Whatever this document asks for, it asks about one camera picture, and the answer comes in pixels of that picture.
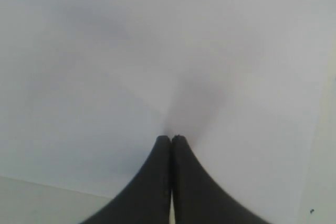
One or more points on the white paper sheet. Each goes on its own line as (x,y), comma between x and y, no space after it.
(87,85)

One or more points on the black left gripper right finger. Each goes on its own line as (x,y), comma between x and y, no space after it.
(197,198)

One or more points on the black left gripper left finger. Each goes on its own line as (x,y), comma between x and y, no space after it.
(147,197)

